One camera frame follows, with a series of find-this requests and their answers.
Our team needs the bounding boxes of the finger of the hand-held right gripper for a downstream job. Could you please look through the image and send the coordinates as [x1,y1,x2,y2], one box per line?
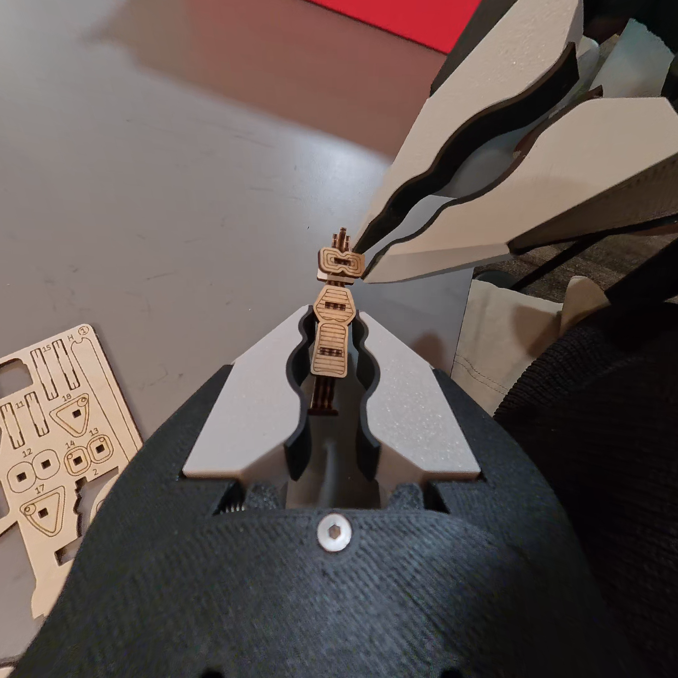
[362,86,678,285]
[351,0,583,252]

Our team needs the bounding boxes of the wooden puzzle model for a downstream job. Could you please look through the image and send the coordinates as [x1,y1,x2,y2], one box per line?
[310,228,358,417]

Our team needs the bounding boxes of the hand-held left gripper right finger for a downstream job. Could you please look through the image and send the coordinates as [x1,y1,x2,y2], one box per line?
[351,311,483,508]

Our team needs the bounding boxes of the person's black knit sweater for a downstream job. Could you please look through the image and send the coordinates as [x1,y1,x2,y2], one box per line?
[493,297,678,678]

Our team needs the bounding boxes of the red plastic bin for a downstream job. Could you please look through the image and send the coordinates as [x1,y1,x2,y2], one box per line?
[307,0,483,54]

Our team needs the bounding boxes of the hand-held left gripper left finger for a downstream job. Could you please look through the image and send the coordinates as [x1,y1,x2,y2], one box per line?
[182,304,316,506]

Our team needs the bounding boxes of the person's beige trousers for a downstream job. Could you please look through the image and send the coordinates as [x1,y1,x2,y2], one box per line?
[450,275,626,415]

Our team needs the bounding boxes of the laser-cut wooden parts sheet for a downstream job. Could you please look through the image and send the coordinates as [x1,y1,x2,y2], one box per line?
[0,324,144,620]

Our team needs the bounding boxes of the grey desk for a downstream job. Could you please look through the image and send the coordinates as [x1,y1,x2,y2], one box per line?
[0,0,475,652]

